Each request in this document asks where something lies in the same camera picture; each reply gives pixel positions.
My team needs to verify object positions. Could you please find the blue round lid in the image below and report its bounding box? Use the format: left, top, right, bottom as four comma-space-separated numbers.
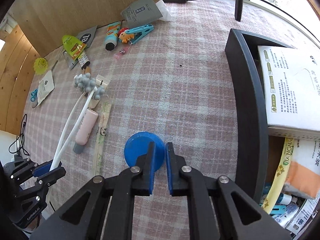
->
124, 132, 165, 171

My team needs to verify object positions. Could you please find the pink lotion bottle grey cap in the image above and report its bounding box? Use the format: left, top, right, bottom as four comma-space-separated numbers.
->
73, 108, 99, 154

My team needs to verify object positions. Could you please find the chopsticks paper sleeve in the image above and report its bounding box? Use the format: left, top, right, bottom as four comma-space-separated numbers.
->
92, 102, 112, 177

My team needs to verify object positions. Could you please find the white sachet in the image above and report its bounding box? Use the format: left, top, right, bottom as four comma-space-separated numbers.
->
32, 70, 54, 108

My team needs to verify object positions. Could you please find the grey white massage stick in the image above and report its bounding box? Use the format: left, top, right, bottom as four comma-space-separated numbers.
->
49, 73, 110, 171

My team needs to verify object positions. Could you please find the teal clothespin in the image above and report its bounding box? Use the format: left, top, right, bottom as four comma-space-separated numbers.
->
126, 24, 154, 45
270, 205, 287, 216

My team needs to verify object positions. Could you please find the green snack packet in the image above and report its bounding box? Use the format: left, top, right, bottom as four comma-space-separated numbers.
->
62, 35, 87, 60

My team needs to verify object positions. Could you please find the patterned lighter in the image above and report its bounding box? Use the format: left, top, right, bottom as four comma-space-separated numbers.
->
78, 50, 90, 69

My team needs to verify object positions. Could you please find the small blue clip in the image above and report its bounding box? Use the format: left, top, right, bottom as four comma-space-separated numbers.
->
30, 89, 38, 102

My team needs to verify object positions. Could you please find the plaid tablecloth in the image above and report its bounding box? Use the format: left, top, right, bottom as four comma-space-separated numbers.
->
22, 0, 320, 240

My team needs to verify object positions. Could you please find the yellow wet wipe pack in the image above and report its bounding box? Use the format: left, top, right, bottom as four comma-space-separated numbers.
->
262, 138, 294, 214

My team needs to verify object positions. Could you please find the orange white tissue pack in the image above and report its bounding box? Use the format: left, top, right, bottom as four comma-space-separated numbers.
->
283, 139, 319, 199

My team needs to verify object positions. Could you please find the small pink packet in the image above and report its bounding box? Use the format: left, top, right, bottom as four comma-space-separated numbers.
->
113, 46, 130, 60

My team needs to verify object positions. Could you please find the black storage tray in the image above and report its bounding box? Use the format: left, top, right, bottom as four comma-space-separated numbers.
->
225, 29, 285, 200

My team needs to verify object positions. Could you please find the grey T3 pouch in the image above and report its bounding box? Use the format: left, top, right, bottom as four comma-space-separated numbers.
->
76, 25, 97, 48

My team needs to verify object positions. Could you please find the orange cartoon toy figure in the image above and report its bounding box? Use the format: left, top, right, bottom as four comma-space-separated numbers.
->
118, 27, 135, 43

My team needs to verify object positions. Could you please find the teal clothespin by toy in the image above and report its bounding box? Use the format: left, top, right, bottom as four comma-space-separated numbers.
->
126, 24, 154, 45

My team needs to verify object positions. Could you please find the teal cartoon cream tube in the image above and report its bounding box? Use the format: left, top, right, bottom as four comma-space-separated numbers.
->
104, 21, 121, 51

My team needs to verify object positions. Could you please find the white paper box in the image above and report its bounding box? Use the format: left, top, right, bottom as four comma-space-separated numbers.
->
258, 46, 319, 140

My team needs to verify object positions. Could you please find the wooden board panel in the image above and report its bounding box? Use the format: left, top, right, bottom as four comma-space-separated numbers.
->
10, 0, 161, 58

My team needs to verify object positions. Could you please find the white plastic bag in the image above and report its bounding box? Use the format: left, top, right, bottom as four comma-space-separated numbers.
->
156, 0, 172, 22

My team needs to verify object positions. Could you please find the black cable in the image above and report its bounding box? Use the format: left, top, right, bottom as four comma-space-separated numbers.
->
7, 113, 30, 157

